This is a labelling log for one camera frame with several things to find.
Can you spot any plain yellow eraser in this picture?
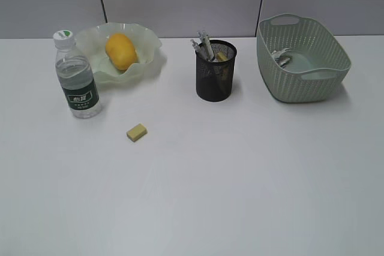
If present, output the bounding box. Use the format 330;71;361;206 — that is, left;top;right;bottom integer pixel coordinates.
126;124;148;142

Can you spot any beige grip pen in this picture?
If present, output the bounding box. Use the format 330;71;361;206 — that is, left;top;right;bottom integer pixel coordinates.
201;30;217;61

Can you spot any blue grip pen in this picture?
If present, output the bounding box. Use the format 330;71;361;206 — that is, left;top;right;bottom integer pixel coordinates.
197;30;216;62

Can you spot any grey grip pen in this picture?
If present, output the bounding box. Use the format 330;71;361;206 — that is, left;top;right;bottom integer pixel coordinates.
190;39;209;61

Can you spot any yellow mango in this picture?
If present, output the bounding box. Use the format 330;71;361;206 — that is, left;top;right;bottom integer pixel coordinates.
105;33;138;71

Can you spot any white waste paper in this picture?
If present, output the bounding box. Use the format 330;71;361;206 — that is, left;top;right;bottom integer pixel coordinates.
271;48;292;68

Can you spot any clear water bottle green label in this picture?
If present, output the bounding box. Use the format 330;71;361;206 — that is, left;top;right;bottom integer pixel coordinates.
53;29;101;119

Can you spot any black mesh pen holder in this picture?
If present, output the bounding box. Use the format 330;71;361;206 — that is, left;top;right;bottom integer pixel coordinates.
195;40;237;102

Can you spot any green wavy glass plate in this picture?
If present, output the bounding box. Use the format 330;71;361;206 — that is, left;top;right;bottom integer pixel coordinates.
75;22;161;84

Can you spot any green plastic woven basket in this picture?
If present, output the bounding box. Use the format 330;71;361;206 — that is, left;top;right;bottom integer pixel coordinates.
257;14;352;103

